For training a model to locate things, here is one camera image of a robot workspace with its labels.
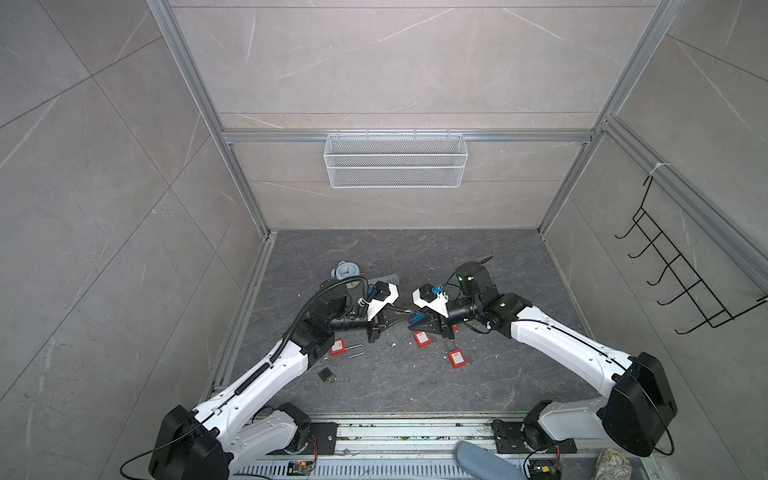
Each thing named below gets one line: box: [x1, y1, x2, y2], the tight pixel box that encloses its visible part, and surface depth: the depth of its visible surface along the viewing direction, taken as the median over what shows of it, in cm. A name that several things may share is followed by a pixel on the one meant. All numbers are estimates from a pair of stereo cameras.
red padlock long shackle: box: [330, 338, 366, 359], surface depth 90 cm
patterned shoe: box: [591, 448, 633, 480], surface depth 69 cm
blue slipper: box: [454, 440, 528, 480], surface depth 70 cm
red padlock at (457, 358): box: [447, 349, 467, 369], surface depth 87 cm
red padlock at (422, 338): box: [414, 331, 431, 348], surface depth 91 cm
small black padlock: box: [317, 357, 337, 383], surface depth 85 cm
